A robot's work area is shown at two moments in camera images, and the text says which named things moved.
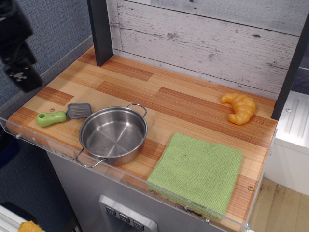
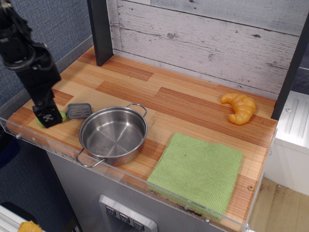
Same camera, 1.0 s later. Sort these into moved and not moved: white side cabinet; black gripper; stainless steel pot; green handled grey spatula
Moved: black gripper
Not moved: stainless steel pot; white side cabinet; green handled grey spatula
